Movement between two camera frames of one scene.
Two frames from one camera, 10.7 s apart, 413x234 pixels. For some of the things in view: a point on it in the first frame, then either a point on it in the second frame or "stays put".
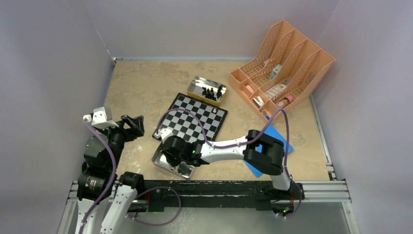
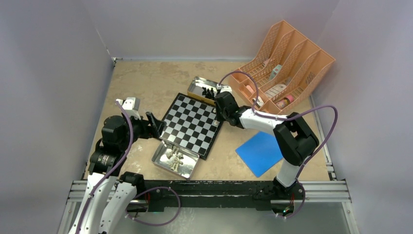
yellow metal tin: [207, 91] stays put
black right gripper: [174, 163] → [220, 117]
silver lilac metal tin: [183, 169] stays put
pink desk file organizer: [284, 67] stays put
